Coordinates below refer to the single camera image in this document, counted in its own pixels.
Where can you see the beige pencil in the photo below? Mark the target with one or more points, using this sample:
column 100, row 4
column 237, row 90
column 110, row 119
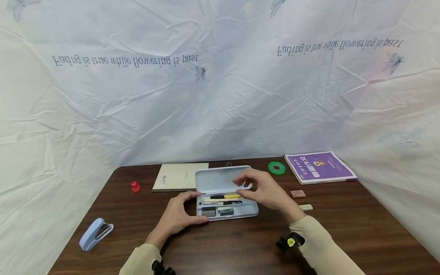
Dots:
column 220, row 199

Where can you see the yellow and black pen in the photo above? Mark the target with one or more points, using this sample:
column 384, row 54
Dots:
column 225, row 196

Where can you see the light blue pencil case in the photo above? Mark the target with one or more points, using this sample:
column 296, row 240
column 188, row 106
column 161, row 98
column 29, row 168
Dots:
column 216, row 179

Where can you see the person's left thumb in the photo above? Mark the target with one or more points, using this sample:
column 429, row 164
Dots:
column 196, row 219

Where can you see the person's right index finger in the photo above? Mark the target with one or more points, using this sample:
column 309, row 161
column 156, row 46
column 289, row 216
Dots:
column 245, row 174

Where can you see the small red cap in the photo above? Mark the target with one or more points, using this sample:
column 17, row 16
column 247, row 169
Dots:
column 135, row 186

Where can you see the black and white eraser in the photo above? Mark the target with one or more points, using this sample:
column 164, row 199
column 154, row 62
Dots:
column 226, row 211

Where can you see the light blue stapler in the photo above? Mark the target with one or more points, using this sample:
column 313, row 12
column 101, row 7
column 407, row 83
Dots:
column 91, row 235

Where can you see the beige notebook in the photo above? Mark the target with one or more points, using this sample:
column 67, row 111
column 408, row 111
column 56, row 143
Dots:
column 178, row 176

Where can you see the person's left hand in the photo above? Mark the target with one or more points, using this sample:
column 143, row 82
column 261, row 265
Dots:
column 173, row 219

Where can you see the person's left index finger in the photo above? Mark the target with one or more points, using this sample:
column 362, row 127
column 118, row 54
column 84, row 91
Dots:
column 190, row 194

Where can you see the person's right thumb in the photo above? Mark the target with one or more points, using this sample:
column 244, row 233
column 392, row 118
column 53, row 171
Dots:
column 244, row 184

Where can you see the person's right forearm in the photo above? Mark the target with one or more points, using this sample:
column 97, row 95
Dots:
column 326, row 250

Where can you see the black wrist band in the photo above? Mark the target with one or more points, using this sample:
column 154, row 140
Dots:
column 162, row 268
column 290, row 242

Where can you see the person's right hand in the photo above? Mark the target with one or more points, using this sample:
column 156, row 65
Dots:
column 270, row 193

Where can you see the purple book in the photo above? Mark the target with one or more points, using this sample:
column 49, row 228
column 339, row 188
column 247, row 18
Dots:
column 319, row 167

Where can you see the pink eraser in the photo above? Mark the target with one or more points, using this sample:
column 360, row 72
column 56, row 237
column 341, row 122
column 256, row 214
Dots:
column 298, row 193

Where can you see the green tape roll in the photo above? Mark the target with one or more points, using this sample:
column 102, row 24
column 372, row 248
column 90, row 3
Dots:
column 272, row 168

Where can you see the beige eraser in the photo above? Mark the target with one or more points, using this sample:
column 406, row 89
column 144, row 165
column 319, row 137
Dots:
column 306, row 207

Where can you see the person's right fingers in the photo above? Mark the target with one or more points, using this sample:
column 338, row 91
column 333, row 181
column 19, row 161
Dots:
column 249, row 194

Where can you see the person's left forearm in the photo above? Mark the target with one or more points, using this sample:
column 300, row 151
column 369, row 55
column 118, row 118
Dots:
column 141, row 261

